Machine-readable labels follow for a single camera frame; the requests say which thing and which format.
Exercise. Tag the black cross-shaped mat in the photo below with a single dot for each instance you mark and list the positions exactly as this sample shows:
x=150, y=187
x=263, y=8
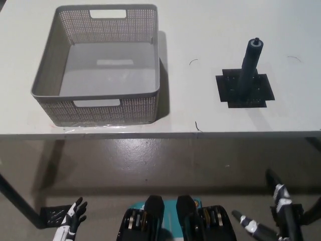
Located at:
x=225, y=88

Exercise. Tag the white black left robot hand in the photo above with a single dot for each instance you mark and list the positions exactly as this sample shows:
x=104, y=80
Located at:
x=71, y=216

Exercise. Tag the grey perforated plastic basket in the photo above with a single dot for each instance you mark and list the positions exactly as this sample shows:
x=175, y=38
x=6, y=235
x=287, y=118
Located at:
x=75, y=75

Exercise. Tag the black metal table leg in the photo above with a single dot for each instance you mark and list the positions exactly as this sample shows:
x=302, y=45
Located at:
x=17, y=198
x=314, y=141

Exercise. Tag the clear adhesive tape strip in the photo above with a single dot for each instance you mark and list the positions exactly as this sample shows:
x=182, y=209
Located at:
x=95, y=128

